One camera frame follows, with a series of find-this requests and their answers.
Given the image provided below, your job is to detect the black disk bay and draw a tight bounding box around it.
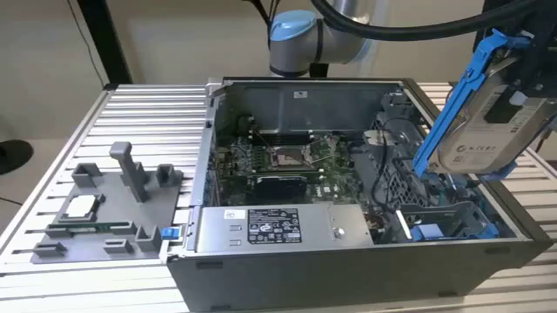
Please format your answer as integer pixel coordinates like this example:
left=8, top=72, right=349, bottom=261
left=391, top=200, right=501, bottom=244

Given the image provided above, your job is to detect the black cable bundle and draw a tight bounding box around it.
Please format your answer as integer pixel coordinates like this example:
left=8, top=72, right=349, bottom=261
left=255, top=0, right=280, bottom=27

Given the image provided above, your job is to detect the grey parts rack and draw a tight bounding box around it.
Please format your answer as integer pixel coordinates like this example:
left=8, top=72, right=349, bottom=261
left=29, top=142, right=186, bottom=263

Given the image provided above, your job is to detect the silver power supply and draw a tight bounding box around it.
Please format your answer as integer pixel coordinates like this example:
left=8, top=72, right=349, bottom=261
left=194, top=203, right=375, bottom=256

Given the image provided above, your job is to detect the empty blue disk carrier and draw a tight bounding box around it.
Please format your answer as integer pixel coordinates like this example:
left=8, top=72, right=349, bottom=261
left=409, top=223, right=441, bottom=242

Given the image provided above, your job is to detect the black round floor object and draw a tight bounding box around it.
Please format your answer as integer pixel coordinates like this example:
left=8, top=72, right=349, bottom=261
left=0, top=139, right=35, bottom=175

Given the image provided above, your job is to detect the black frame post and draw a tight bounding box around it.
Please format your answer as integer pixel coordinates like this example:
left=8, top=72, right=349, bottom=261
left=77, top=0, right=133, bottom=85

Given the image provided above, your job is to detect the CPU socket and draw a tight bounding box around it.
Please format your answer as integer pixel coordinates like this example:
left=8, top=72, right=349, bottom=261
left=267, top=145, right=306, bottom=171

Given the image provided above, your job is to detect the multicolour power wire bundle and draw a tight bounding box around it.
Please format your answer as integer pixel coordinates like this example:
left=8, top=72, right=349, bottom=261
left=366, top=211, right=395, bottom=244

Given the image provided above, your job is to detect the hard disk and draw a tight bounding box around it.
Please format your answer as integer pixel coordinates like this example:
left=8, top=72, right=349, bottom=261
left=411, top=28, right=557, bottom=181

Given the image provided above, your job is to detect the black fan shroud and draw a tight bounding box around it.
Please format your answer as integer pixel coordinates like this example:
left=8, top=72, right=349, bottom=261
left=254, top=175, right=308, bottom=203

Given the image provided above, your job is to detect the thin black wire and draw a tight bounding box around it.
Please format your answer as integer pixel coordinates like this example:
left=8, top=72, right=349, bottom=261
left=373, top=117, right=421, bottom=209

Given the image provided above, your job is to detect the grey metal drive cage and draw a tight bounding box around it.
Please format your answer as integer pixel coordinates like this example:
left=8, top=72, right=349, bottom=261
left=350, top=112, right=441, bottom=209

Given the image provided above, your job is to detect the green RAM stick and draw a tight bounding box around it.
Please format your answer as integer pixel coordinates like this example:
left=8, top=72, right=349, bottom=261
left=48, top=221, right=133, bottom=234

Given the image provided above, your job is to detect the black PC case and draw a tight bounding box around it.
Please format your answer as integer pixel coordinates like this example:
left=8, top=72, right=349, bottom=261
left=167, top=76, right=553, bottom=313

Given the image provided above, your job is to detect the thick black hose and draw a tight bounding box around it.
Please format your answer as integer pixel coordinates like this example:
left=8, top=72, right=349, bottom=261
left=308, top=0, right=541, bottom=42

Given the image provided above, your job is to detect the silver CPU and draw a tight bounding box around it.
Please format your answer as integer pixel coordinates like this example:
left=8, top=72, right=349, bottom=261
left=64, top=197, right=99, bottom=218

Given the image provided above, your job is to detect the black RAM slot row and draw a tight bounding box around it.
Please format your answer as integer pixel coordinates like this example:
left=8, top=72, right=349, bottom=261
left=223, top=166, right=316, bottom=177
left=250, top=129, right=315, bottom=145

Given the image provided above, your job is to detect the green motherboard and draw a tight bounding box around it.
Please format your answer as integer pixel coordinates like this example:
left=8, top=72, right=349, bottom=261
left=212, top=130, right=366, bottom=208

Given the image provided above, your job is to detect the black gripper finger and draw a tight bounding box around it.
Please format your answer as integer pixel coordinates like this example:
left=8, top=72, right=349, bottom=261
left=483, top=95, right=523, bottom=125

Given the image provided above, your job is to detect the metal socket cover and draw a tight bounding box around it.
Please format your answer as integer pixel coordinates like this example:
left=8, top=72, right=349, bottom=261
left=303, top=135, right=339, bottom=167

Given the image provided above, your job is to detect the thin black wall cable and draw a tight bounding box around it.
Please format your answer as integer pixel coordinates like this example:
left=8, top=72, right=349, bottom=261
left=64, top=0, right=105, bottom=85

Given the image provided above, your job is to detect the metal locking lever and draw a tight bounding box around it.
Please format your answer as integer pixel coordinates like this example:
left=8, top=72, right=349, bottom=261
left=255, top=130, right=279, bottom=148

